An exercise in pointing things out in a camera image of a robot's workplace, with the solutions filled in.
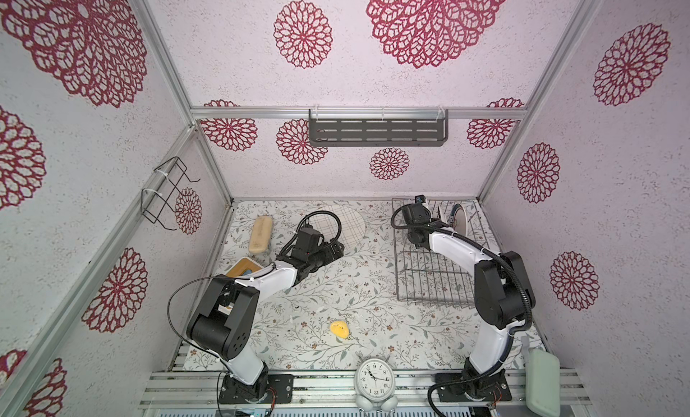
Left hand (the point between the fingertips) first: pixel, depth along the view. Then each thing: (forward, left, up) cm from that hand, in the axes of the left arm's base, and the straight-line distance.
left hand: (336, 252), depth 93 cm
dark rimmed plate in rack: (+17, -48, -4) cm, 51 cm away
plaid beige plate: (+18, -6, -9) cm, 20 cm away
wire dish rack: (-6, -34, -7) cm, 35 cm away
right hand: (+9, -33, +5) cm, 35 cm away
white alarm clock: (-39, -11, -3) cm, 40 cm away
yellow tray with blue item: (-3, +32, -4) cm, 33 cm away
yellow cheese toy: (-24, -2, -6) cm, 25 cm away
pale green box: (-39, -56, -5) cm, 68 cm away
